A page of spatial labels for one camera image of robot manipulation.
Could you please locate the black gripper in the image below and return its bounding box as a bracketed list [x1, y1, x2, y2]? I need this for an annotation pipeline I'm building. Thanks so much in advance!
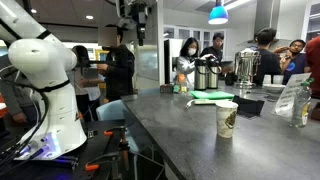
[129, 3, 149, 47]

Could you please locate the white paper cup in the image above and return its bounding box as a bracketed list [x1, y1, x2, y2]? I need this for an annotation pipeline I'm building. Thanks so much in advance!
[215, 100, 239, 139]

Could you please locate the white cup stack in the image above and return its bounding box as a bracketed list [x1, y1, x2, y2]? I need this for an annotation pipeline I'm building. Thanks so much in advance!
[262, 74, 273, 85]
[272, 74, 285, 85]

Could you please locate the black refrigerator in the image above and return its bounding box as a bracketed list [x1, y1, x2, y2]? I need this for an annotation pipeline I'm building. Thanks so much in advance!
[163, 38, 184, 85]

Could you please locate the man in grey jacket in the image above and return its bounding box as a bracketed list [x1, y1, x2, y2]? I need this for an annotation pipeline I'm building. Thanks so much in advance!
[97, 26, 136, 103]

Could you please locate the masked woman in white coat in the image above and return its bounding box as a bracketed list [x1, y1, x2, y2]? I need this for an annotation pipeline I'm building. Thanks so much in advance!
[175, 37, 214, 88]

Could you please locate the small black box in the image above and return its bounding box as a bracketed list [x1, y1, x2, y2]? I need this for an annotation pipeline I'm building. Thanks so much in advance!
[159, 83, 174, 94]

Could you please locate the orange capped bottle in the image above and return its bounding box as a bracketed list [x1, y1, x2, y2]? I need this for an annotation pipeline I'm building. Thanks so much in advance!
[176, 73, 188, 94]

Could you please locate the steel thermos carafe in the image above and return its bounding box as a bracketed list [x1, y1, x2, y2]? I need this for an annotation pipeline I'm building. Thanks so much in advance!
[193, 58, 209, 91]
[206, 57, 223, 90]

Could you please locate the man in black t-shirt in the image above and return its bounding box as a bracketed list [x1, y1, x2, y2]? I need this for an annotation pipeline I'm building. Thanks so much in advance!
[199, 32, 226, 63]

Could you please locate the light blue chair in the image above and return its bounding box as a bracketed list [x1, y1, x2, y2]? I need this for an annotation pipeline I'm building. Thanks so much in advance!
[95, 99, 129, 122]

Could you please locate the blue pendant lamp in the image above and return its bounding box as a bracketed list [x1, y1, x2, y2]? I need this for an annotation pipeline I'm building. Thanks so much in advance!
[208, 0, 230, 25]

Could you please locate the green folder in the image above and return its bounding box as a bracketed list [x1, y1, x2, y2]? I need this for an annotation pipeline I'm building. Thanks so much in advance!
[189, 90, 236, 100]

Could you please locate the black kettle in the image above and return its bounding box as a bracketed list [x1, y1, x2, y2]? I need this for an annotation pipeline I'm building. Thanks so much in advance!
[224, 70, 236, 87]

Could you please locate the black orange bar clamp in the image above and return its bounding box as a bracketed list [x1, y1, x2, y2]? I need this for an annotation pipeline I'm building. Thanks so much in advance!
[84, 151, 121, 180]
[103, 125, 132, 171]

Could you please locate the silver coffee urn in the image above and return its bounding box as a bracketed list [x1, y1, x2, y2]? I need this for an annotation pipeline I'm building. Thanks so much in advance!
[233, 49, 262, 89]

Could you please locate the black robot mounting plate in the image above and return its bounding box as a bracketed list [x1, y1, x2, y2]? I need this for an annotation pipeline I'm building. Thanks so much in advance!
[0, 119, 126, 180]

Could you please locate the steel range hood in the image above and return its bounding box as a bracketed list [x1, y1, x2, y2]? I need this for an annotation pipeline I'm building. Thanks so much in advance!
[238, 0, 294, 48]

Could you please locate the man in black shirt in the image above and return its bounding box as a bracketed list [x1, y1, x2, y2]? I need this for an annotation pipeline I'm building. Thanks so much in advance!
[252, 27, 283, 87]

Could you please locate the black pop-up table outlet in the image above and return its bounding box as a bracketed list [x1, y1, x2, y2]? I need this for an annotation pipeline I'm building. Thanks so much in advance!
[232, 95, 265, 118]

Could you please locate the person in grey-blue sweater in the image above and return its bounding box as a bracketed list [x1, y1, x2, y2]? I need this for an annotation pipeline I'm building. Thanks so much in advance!
[0, 54, 41, 127]

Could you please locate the white bowl stack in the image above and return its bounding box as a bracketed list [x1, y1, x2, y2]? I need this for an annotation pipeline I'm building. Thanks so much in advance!
[262, 83, 287, 94]

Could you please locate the man in blue shirt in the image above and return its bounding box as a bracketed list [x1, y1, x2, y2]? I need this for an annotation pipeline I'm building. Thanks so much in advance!
[273, 39, 312, 85]

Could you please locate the white printed paper sign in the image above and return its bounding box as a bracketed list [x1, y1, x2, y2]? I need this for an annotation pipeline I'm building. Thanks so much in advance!
[271, 72, 313, 118]

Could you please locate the clear plastic water bottle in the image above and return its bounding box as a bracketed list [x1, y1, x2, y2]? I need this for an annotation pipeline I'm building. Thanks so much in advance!
[289, 77, 315, 129]

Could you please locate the person in red top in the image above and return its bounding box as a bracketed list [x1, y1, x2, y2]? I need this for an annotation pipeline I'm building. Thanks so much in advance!
[305, 35, 320, 99]

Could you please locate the brown box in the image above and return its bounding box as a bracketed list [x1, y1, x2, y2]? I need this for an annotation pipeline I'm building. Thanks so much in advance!
[310, 101, 320, 122]

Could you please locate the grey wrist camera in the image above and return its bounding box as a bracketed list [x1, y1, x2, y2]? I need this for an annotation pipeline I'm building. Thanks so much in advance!
[116, 17, 137, 31]

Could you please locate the white power strip with cable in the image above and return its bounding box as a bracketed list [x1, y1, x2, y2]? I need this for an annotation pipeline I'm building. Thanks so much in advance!
[184, 98, 225, 110]

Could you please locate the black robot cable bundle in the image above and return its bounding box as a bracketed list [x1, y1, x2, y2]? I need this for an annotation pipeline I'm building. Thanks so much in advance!
[0, 64, 51, 174]

